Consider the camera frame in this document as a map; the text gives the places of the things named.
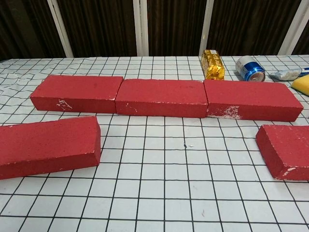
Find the red brick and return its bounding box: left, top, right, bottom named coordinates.
left=204, top=79, right=304, bottom=122
left=30, top=74, right=124, bottom=114
left=0, top=116, right=101, bottom=180
left=255, top=124, right=309, bottom=181
left=115, top=78, right=209, bottom=118

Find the white black grid tablecloth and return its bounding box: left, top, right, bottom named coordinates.
left=0, top=54, right=309, bottom=232

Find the gold foil package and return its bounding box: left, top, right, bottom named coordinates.
left=201, top=49, right=225, bottom=80

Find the blue and white can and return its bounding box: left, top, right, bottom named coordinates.
left=235, top=55, right=266, bottom=82

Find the white blue toothpaste tube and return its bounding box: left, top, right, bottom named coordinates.
left=268, top=66, right=309, bottom=82

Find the yellow sponge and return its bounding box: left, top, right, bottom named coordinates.
left=291, top=74, right=309, bottom=95

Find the white frame post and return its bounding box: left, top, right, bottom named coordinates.
left=132, top=0, right=149, bottom=57
left=199, top=0, right=215, bottom=55
left=47, top=0, right=73, bottom=58
left=279, top=0, right=309, bottom=55

